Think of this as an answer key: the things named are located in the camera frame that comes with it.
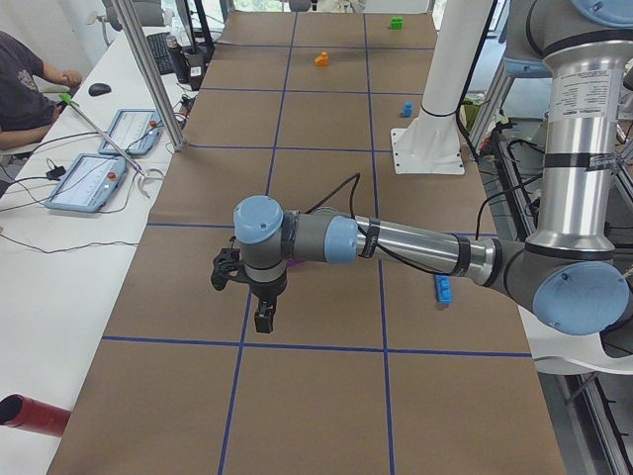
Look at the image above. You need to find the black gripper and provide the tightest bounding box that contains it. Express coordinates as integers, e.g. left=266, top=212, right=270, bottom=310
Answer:
left=249, top=277, right=287, bottom=333

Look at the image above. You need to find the purple trapezoid block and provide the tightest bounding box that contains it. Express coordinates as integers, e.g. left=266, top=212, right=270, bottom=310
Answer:
left=286, top=260, right=306, bottom=268

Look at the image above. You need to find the orange trapezoid block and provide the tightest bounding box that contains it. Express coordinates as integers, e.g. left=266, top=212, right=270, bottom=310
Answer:
left=314, top=50, right=330, bottom=67

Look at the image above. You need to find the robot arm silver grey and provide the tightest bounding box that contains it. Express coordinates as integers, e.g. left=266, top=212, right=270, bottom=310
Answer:
left=212, top=1, right=632, bottom=335

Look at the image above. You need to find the long blue toy block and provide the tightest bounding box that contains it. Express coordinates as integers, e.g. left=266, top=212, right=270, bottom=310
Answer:
left=434, top=274, right=453, bottom=305

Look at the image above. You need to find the near blue teach pendant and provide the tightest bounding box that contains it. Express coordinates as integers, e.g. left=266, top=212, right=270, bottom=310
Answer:
left=45, top=153, right=128, bottom=213

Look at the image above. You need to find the blue teach pendant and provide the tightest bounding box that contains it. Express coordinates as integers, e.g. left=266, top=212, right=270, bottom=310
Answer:
left=107, top=109, right=162, bottom=155
left=45, top=153, right=128, bottom=213

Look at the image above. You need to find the far blue teach pendant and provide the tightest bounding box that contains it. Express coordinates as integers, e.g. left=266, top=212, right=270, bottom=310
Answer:
left=107, top=109, right=162, bottom=155

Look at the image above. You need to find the small blue toy block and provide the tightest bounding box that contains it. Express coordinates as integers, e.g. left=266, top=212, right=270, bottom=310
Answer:
left=401, top=101, right=413, bottom=118

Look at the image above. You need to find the black water bottle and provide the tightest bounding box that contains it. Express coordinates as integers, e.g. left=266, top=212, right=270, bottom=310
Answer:
left=165, top=35, right=189, bottom=84

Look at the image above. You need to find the red cylinder tube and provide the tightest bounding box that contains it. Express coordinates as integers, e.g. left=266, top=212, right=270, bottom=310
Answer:
left=1, top=394, right=71, bottom=437

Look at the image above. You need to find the black computer mouse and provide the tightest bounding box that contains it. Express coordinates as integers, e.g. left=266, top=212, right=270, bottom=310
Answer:
left=88, top=82, right=112, bottom=97

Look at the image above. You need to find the black keyboard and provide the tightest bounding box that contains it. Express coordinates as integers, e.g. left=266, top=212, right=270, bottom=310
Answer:
left=145, top=32, right=174, bottom=75

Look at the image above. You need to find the grabber stick green tip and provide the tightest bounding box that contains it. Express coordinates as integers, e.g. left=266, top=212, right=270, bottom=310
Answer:
left=59, top=92, right=164, bottom=198

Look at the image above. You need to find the seated person dark shirt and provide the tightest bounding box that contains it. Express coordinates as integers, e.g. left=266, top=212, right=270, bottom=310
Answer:
left=1, top=32, right=82, bottom=149

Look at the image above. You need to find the green toy block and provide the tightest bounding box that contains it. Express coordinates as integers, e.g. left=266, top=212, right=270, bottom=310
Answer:
left=390, top=16, right=404, bottom=31

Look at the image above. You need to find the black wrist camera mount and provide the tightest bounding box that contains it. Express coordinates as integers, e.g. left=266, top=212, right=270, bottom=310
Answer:
left=211, top=237, right=248, bottom=291

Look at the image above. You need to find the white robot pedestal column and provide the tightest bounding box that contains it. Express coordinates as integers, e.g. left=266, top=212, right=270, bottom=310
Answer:
left=391, top=0, right=496, bottom=175

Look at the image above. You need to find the aluminium frame post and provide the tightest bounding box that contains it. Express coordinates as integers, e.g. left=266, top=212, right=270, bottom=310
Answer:
left=112, top=0, right=185, bottom=151

